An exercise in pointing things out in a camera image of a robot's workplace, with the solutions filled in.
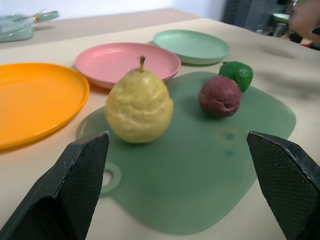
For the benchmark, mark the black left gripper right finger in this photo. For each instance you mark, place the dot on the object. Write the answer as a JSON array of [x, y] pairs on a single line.
[[290, 180]]

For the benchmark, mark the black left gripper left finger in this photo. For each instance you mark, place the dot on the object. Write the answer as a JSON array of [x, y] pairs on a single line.
[[62, 190]]

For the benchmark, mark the orange plate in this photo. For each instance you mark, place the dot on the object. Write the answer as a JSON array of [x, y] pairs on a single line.
[[35, 100]]

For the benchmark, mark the dark red round fruit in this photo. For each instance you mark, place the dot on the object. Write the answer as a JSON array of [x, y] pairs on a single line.
[[220, 96]]

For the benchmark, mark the green fruit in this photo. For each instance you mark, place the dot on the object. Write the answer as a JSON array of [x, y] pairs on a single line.
[[238, 73]]

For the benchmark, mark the pink plate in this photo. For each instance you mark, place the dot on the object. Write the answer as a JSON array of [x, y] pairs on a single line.
[[127, 62]]

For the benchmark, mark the mint green plate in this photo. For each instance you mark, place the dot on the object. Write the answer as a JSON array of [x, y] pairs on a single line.
[[192, 45]]

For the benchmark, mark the person's hand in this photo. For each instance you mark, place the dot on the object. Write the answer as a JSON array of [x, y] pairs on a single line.
[[303, 23]]

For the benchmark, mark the green cutting mat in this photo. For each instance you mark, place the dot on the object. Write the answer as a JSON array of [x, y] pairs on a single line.
[[190, 165]]

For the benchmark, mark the yellow pear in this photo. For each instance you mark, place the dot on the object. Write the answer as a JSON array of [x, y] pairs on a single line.
[[139, 107]]

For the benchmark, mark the clear glass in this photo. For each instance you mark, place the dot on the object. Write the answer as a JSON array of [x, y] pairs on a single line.
[[262, 29]]

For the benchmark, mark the pale green lidded container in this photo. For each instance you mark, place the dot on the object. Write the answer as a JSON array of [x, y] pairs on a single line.
[[17, 27]]

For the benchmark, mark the dark slatted crate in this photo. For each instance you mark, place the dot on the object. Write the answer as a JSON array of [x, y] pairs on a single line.
[[246, 12]]

